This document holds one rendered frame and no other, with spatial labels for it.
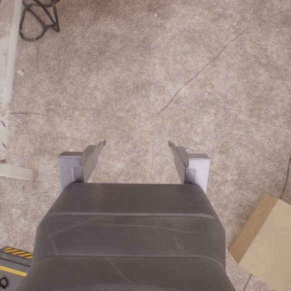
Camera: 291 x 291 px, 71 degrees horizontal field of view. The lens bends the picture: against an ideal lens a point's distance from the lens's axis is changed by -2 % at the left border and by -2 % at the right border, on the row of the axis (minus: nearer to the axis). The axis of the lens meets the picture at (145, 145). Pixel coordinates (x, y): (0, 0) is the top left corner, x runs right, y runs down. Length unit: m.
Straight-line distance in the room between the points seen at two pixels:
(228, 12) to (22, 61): 1.12
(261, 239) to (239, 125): 0.49
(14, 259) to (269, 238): 0.92
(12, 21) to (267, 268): 1.45
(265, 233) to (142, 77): 0.87
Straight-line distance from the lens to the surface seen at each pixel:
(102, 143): 0.16
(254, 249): 0.97
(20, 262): 0.89
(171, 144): 0.15
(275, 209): 0.97
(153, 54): 1.15
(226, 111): 1.07
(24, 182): 1.21
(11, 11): 1.21
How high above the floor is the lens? 0.99
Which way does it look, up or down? 82 degrees down
